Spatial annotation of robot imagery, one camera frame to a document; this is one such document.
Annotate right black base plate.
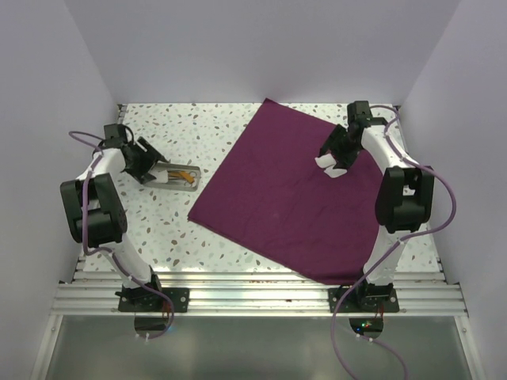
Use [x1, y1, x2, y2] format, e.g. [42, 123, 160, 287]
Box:
[337, 283, 400, 314]

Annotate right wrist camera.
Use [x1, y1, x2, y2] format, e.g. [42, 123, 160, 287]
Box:
[347, 101, 387, 127]

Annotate orange bandage strip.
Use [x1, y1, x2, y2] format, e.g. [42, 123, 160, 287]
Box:
[168, 171, 195, 184]

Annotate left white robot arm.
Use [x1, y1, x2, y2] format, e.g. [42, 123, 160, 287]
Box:
[60, 131, 167, 311]

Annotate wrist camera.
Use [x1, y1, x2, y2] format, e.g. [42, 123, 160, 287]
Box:
[101, 123, 134, 146]
[347, 101, 387, 127]

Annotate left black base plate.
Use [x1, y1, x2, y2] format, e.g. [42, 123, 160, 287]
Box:
[115, 287, 190, 313]

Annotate purple cable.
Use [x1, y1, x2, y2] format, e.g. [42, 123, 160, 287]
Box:
[69, 130, 175, 342]
[329, 104, 457, 380]

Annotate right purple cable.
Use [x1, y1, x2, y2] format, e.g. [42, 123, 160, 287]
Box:
[329, 104, 457, 380]

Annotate white gauze pad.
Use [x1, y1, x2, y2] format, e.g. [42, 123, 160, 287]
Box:
[314, 154, 337, 169]
[324, 165, 348, 178]
[154, 170, 169, 184]

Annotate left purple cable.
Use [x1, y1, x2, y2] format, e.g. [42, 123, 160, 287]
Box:
[69, 130, 175, 342]

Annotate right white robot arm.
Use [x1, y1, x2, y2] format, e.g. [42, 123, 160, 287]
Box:
[315, 124, 434, 311]

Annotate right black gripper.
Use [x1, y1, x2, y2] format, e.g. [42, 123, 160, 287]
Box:
[320, 124, 363, 170]

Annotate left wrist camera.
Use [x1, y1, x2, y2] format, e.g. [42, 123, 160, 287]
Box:
[101, 123, 134, 146]

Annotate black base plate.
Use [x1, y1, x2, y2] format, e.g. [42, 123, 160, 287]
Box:
[115, 287, 190, 313]
[337, 283, 400, 314]

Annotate steel scissors in tray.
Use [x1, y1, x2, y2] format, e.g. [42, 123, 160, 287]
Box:
[180, 171, 199, 188]

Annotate purple cloth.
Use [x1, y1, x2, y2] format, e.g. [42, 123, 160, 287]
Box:
[188, 100, 383, 285]

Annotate metal instrument tray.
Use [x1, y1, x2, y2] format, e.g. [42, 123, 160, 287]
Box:
[145, 162, 201, 192]

